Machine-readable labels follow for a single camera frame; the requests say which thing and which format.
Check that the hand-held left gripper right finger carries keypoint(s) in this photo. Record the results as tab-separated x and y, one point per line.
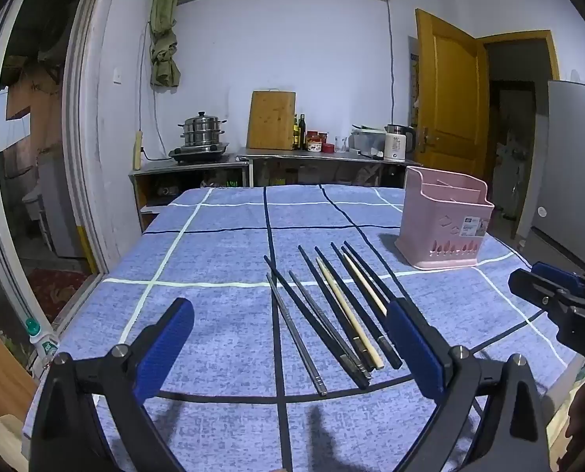
415	349

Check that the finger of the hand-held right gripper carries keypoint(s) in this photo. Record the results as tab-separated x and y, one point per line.
558	275
528	285

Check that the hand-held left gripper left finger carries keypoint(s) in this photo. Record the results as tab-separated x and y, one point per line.
167	349

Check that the wooden chopstick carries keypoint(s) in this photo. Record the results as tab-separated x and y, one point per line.
352	268
351	314

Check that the black chopstick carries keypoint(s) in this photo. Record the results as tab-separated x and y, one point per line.
371	270
356	305
341	258
317	323
331	305

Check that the grey metal chopstick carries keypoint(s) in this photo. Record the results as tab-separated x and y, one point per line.
330	324
297	337

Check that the pink plastic utensil holder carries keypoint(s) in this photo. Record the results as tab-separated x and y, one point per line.
440	236

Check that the blue checked tablecloth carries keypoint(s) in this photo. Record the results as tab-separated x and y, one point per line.
213	255

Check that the grey refrigerator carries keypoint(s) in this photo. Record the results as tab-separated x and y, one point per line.
572	157

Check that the clear bottle green cap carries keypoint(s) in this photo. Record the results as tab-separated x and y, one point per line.
44	346

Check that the low steel stand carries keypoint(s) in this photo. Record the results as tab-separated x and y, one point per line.
189	169

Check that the white electric kettle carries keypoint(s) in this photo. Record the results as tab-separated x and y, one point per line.
395	146

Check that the yellow wooden door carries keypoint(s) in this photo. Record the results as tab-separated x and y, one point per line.
452	108

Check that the black induction cooker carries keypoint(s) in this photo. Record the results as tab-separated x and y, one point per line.
199	153

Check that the yellowed power strip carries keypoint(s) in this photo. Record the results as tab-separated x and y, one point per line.
137	152

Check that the clear plastic food container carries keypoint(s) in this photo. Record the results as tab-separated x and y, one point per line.
366	142

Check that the long steel table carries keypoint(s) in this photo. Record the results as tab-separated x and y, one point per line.
322	156

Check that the clear drinking glass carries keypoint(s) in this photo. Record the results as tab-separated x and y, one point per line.
341	144

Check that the steel steamer pot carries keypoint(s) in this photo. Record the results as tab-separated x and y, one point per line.
202	130

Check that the red lid sauce jar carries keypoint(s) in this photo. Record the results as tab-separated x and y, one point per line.
314	143

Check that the dark oil bottle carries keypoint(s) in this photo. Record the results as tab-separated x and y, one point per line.
302	135
296	135

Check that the wooden cutting board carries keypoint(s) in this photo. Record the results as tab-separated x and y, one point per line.
271	120

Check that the green knotted curtain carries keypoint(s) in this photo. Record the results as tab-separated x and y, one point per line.
164	59

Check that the white wall switch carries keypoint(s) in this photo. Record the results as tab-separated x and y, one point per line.
117	74

